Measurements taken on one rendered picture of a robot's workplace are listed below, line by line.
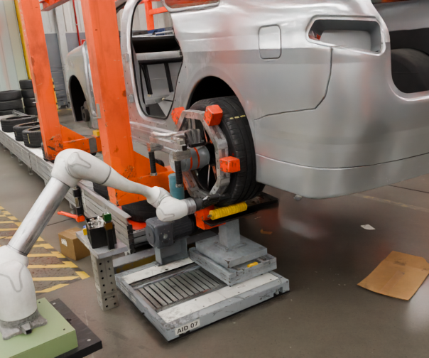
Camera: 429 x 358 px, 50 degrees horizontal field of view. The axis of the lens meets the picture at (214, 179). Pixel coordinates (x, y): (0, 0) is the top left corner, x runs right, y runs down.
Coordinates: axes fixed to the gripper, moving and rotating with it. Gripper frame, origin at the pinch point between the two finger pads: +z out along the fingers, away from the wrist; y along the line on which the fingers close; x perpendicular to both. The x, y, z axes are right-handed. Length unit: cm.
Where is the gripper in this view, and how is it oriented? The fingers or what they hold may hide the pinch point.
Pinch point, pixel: (224, 197)
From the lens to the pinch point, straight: 264.4
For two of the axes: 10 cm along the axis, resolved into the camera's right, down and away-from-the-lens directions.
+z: 8.4, -2.0, 4.9
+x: -4.3, -8.1, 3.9
